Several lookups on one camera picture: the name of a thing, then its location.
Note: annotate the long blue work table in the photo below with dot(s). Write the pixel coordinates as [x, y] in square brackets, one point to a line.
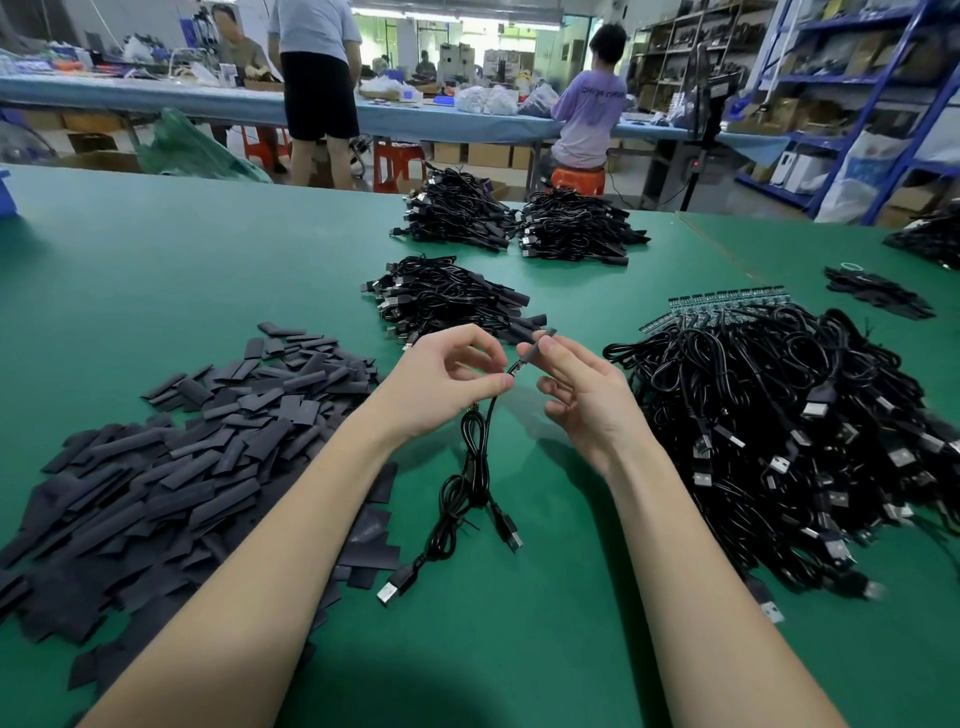
[120, 98]

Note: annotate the person's right forearm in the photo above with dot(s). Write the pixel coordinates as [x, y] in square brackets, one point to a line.
[720, 608]

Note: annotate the black tripod stand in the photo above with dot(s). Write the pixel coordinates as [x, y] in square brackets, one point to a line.
[710, 105]

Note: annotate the dark storage shelf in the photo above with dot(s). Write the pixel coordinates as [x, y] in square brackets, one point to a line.
[687, 53]

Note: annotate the blue metal shelving rack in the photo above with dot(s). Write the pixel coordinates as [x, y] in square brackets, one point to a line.
[852, 23]

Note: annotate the green plastic bag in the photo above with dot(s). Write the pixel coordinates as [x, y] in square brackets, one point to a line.
[203, 150]

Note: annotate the black sleeve piece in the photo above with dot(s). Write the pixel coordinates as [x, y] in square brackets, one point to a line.
[519, 362]

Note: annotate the person's left hand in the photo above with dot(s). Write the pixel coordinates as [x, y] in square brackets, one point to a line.
[435, 383]

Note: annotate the person's right hand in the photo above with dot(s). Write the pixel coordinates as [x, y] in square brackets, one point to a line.
[593, 405]

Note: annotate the open cardboard box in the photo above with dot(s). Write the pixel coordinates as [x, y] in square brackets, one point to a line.
[98, 159]

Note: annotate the pile of black sleeve strips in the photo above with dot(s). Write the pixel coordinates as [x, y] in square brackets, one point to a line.
[150, 473]

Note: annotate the white plastic bag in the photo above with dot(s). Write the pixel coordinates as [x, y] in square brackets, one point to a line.
[858, 188]

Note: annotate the blue plastic bin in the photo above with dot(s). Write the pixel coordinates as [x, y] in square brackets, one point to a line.
[6, 192]

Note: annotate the orange plastic stool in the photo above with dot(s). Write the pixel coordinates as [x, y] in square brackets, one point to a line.
[578, 182]

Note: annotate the person's left forearm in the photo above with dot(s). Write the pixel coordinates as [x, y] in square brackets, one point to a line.
[233, 600]

